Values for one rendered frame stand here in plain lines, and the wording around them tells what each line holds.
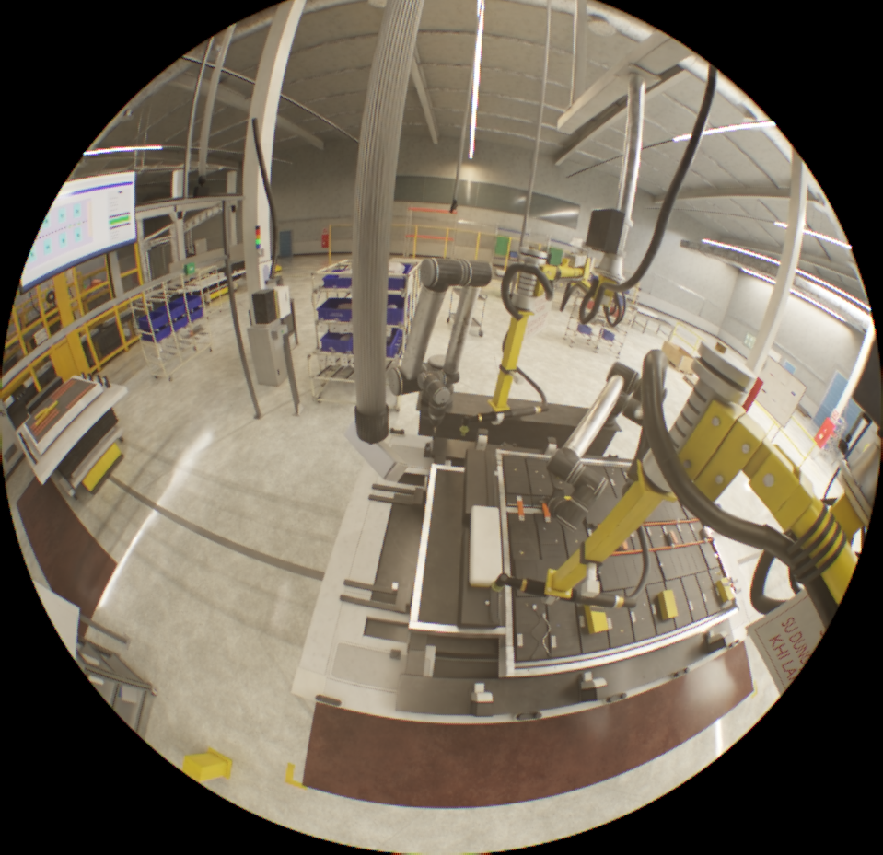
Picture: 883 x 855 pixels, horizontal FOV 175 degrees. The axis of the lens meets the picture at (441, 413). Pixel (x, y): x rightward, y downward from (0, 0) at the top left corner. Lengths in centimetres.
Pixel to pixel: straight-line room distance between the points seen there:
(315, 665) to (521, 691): 84
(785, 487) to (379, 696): 134
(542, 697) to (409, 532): 108
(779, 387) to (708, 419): 872
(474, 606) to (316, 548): 165
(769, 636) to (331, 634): 140
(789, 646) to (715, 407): 48
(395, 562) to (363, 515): 31
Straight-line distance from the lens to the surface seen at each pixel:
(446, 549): 133
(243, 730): 251
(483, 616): 113
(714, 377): 45
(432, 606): 123
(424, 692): 130
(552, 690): 143
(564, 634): 133
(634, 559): 168
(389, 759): 226
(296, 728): 234
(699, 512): 46
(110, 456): 465
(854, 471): 65
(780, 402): 912
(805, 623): 66
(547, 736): 242
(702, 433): 47
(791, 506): 48
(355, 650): 136
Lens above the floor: 217
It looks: 37 degrees down
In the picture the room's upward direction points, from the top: 7 degrees clockwise
